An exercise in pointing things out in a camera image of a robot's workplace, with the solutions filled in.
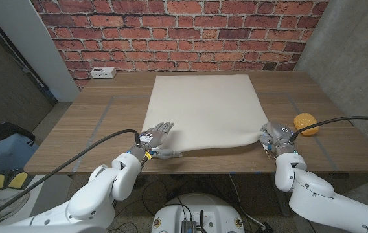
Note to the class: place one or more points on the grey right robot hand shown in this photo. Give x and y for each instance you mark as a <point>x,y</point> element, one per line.
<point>278,136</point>

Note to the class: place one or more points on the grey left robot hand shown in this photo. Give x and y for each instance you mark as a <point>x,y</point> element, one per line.
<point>153,136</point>

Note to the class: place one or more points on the cream memory foam sheet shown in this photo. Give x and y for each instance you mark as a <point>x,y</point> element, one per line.
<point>203,110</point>

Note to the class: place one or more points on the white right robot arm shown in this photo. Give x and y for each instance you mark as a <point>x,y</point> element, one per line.
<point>317,197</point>

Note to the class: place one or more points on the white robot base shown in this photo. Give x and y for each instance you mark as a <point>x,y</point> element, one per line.
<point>210,210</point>

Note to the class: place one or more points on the yellow plastic bumpy fruit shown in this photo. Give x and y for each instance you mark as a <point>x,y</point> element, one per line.
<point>305,123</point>

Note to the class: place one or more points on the grey tape strip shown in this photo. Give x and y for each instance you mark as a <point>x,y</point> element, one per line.
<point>326,154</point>
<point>95,129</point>

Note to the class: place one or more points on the grey table leg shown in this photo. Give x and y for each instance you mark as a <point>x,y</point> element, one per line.
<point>282,212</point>

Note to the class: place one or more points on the white power strip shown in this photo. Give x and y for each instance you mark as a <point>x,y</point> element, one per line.
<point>103,72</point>

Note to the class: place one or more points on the black antenna stub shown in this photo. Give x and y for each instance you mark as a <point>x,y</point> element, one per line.
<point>201,220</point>

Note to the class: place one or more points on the grey electronics box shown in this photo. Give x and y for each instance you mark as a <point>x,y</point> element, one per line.
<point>188,226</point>

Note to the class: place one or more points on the red brick printed backdrop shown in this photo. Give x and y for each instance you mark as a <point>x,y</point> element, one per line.
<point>171,32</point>

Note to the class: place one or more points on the blue storage bin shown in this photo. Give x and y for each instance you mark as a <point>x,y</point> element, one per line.
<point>2,155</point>

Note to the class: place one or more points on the black yellow padded item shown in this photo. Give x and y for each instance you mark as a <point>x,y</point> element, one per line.
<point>6,181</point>

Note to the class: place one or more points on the grey sneaker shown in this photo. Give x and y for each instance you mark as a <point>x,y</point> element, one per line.
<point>6,205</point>

